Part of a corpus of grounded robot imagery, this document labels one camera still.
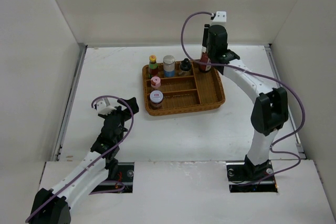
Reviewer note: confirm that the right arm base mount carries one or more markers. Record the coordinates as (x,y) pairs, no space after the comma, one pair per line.
(244,177)

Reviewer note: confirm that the black cap spice shaker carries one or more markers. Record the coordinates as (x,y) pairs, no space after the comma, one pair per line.
(185,67)

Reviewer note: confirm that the brown wicker divided basket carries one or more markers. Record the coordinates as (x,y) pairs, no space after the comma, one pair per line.
(193,92)

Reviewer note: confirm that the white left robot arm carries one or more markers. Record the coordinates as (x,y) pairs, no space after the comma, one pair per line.
(56,204)

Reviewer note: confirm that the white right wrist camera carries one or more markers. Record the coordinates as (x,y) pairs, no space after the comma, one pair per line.
(219,18)

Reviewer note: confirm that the pink cap spice bottle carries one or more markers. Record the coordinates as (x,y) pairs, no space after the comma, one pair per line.
(155,82)

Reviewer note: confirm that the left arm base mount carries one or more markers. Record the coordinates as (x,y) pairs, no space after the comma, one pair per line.
(120,180)

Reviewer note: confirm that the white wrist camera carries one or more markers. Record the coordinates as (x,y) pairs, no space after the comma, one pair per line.
(219,18)
(102,106)

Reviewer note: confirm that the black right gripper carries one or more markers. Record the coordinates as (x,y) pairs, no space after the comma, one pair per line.
(206,35)

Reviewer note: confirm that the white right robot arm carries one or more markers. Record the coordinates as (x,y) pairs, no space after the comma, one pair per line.
(270,110)

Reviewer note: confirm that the green label sauce bottle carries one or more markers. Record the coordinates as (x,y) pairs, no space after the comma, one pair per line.
(153,66)

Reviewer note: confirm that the dark soy sauce bottle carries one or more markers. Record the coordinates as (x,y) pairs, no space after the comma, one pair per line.
(204,68)

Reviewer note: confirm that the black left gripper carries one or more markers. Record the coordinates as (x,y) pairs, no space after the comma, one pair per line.
(118,110)

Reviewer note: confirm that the blue label white pepper jar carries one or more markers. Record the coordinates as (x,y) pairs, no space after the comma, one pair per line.
(169,66)

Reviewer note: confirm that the white lid spice jar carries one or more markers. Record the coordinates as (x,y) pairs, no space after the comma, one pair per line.
(156,99)

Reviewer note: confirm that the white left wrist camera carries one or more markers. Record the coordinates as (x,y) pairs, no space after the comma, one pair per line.
(102,106)

